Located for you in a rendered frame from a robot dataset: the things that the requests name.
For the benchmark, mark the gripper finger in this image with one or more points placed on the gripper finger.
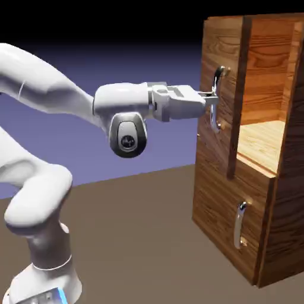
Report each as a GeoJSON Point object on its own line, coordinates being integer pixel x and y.
{"type": "Point", "coordinates": [211, 100]}
{"type": "Point", "coordinates": [207, 92]}

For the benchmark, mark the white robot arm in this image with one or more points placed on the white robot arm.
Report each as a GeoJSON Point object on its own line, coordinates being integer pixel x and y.
{"type": "Point", "coordinates": [123, 104]}

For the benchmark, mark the wooden cabinet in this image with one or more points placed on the wooden cabinet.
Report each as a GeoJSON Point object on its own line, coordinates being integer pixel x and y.
{"type": "Point", "coordinates": [289, 213]}

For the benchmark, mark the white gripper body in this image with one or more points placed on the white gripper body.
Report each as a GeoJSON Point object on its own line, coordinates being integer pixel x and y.
{"type": "Point", "coordinates": [187, 106]}

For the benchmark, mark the wooden cabinet door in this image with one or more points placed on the wooden cabinet door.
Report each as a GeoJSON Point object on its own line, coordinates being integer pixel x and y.
{"type": "Point", "coordinates": [220, 47]}
{"type": "Point", "coordinates": [213, 213]}

